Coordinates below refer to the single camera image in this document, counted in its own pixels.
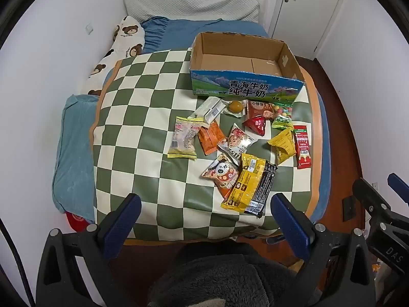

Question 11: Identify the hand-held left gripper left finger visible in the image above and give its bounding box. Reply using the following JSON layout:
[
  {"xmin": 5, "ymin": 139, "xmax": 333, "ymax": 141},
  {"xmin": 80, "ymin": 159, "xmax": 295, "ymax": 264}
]
[{"xmin": 36, "ymin": 193, "xmax": 143, "ymax": 307}]

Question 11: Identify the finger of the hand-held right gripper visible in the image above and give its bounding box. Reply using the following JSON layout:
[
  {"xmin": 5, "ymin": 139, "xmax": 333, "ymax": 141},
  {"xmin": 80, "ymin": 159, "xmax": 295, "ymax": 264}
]
[
  {"xmin": 352, "ymin": 178, "xmax": 397, "ymax": 223},
  {"xmin": 388, "ymin": 173, "xmax": 409, "ymax": 203}
]

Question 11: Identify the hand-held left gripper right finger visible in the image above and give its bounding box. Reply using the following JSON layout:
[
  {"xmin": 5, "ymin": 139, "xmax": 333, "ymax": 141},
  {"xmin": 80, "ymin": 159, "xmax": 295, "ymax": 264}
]
[{"xmin": 270, "ymin": 193, "xmax": 376, "ymax": 307}]

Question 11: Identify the red triangular snack packet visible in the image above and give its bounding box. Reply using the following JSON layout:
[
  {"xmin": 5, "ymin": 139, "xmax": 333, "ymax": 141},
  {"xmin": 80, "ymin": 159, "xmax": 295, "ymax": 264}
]
[{"xmin": 242, "ymin": 116, "xmax": 269, "ymax": 136}]

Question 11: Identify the colourful candy packet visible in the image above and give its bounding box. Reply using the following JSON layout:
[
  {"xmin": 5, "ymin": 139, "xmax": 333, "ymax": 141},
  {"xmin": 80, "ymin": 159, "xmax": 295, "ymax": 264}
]
[{"xmin": 271, "ymin": 101, "xmax": 294, "ymax": 130}]

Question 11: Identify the printed cardboard box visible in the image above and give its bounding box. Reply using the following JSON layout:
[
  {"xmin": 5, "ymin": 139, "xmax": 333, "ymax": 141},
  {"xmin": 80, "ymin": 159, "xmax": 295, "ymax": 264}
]
[{"xmin": 189, "ymin": 32, "xmax": 305, "ymax": 107}]

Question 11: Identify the black floor box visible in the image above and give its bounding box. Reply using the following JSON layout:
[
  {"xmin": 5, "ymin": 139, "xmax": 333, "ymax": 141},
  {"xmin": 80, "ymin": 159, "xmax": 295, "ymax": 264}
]
[{"xmin": 343, "ymin": 195, "xmax": 357, "ymax": 220}]

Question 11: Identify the red round object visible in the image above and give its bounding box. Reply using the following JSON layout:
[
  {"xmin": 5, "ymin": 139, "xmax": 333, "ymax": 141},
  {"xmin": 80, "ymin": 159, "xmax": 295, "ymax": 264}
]
[{"xmin": 65, "ymin": 211, "xmax": 92, "ymax": 232}]

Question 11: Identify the yellow and black snack packet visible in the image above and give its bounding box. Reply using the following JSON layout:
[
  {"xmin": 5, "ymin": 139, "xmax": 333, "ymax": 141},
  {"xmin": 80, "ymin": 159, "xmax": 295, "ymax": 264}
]
[{"xmin": 221, "ymin": 153, "xmax": 266, "ymax": 213}]

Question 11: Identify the red stick snack packet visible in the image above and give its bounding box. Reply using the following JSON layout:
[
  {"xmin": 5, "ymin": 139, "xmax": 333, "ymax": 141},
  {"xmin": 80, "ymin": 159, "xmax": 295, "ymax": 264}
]
[{"xmin": 292, "ymin": 125, "xmax": 312, "ymax": 169}]

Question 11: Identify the yellow crumpled snack packet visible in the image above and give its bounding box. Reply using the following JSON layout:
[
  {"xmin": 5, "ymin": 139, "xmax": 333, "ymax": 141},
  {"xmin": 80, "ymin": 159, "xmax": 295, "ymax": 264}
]
[{"xmin": 267, "ymin": 128, "xmax": 298, "ymax": 166}]

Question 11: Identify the grey fuzzy clothing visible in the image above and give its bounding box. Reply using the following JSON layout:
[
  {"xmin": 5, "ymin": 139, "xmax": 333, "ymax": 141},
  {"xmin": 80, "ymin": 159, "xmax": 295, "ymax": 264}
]
[{"xmin": 147, "ymin": 241, "xmax": 307, "ymax": 307}]

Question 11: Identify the blue folded blanket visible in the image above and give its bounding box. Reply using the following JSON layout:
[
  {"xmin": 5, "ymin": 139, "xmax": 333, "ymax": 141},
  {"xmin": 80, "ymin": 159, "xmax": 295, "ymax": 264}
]
[{"xmin": 53, "ymin": 94, "xmax": 103, "ymax": 224}]

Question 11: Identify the panda print snack packet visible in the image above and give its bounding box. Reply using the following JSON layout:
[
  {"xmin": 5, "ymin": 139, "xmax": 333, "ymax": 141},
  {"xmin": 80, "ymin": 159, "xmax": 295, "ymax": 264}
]
[{"xmin": 201, "ymin": 153, "xmax": 241, "ymax": 199}]

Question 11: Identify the green checkered mat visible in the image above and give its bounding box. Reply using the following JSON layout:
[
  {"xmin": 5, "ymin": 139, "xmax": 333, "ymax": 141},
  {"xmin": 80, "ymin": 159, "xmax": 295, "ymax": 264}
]
[{"xmin": 89, "ymin": 49, "xmax": 323, "ymax": 246}]

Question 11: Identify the white granola snack packet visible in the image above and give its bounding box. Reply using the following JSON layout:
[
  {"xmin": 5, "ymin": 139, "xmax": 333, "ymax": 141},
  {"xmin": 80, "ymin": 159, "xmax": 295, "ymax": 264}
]
[{"xmin": 218, "ymin": 123, "xmax": 257, "ymax": 163}]

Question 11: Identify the pale yellow-edged snack packet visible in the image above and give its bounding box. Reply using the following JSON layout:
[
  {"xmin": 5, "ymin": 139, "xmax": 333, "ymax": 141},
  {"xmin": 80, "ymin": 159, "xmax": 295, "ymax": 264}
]
[{"xmin": 167, "ymin": 116, "xmax": 208, "ymax": 160}]

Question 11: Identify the orange snack packet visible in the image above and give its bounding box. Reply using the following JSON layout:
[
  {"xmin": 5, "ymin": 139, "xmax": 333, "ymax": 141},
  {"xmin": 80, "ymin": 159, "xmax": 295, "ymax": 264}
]
[{"xmin": 197, "ymin": 121, "xmax": 228, "ymax": 157}]

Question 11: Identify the red-brown snack packet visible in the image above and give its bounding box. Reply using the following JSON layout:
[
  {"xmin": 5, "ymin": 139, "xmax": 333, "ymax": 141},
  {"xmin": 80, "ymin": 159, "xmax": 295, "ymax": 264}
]
[{"xmin": 246, "ymin": 99, "xmax": 275, "ymax": 124}]

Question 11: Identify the egg yolk snack packet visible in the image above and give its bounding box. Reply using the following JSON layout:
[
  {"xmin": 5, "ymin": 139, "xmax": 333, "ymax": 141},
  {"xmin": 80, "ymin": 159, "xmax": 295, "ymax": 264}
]
[{"xmin": 224, "ymin": 100, "xmax": 248, "ymax": 116}]

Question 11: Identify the bear print pillow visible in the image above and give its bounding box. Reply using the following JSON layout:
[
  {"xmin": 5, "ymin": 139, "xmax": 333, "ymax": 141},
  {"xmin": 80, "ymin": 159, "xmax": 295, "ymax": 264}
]
[{"xmin": 84, "ymin": 15, "xmax": 146, "ymax": 96}]

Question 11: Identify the white door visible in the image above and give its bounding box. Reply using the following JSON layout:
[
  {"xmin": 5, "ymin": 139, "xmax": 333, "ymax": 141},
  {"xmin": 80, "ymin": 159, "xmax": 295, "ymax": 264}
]
[{"xmin": 268, "ymin": 0, "xmax": 350, "ymax": 58}]

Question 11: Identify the blue bed sheet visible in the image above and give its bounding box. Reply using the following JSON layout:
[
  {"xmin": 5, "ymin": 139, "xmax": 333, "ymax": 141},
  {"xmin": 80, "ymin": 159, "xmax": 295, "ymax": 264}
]
[{"xmin": 137, "ymin": 16, "xmax": 331, "ymax": 224}]

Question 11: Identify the white quilted pillow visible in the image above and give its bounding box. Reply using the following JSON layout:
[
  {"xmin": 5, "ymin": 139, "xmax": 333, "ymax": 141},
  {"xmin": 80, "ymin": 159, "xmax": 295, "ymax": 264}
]
[{"xmin": 123, "ymin": 0, "xmax": 269, "ymax": 23}]

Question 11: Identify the black cable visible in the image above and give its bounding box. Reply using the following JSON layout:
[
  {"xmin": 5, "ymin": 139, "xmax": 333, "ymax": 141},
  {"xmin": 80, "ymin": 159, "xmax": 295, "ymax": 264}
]
[{"xmin": 0, "ymin": 217, "xmax": 36, "ymax": 307}]

